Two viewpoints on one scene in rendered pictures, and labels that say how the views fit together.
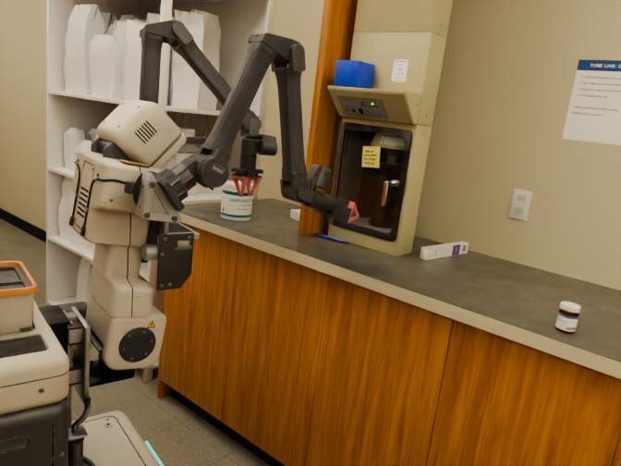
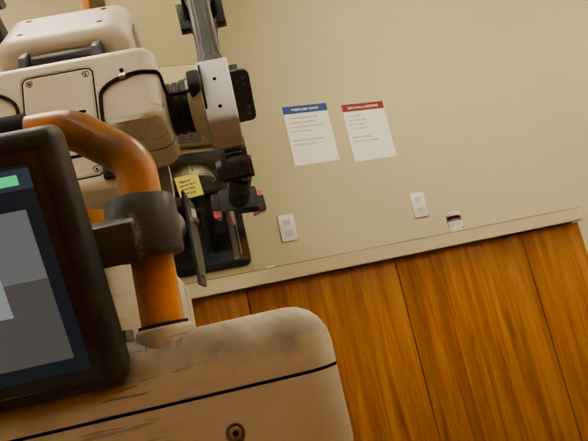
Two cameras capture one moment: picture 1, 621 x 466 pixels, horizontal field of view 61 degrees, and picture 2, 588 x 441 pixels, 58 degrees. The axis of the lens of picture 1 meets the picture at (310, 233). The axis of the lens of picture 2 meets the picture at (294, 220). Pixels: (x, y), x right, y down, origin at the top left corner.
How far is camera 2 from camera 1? 1.39 m
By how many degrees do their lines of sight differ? 60
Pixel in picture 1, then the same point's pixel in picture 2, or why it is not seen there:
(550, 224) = (317, 234)
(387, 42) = (165, 74)
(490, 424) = (464, 336)
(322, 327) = not seen: hidden behind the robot
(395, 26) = (169, 60)
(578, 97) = (293, 134)
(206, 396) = not seen: outside the picture
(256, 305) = not seen: hidden behind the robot
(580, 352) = (492, 227)
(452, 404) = (430, 342)
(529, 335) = (458, 234)
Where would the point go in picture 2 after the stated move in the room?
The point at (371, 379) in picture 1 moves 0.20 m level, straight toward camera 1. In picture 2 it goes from (346, 380) to (407, 374)
